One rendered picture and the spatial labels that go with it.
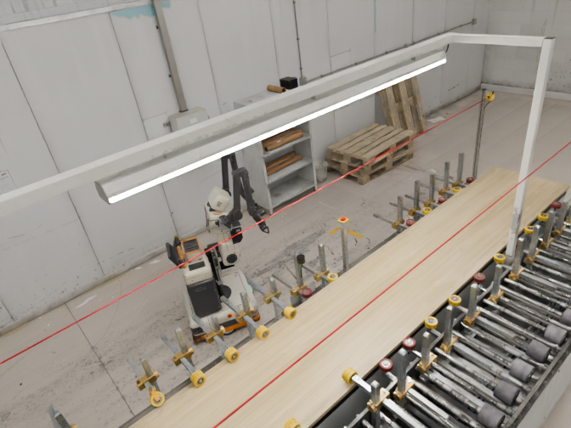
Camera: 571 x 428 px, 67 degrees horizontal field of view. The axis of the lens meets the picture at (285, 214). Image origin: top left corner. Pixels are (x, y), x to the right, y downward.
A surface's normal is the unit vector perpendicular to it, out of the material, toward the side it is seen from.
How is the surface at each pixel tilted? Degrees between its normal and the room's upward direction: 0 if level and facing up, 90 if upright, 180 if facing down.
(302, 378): 0
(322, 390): 0
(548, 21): 90
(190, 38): 90
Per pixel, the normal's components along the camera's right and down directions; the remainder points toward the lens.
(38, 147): 0.64, 0.32
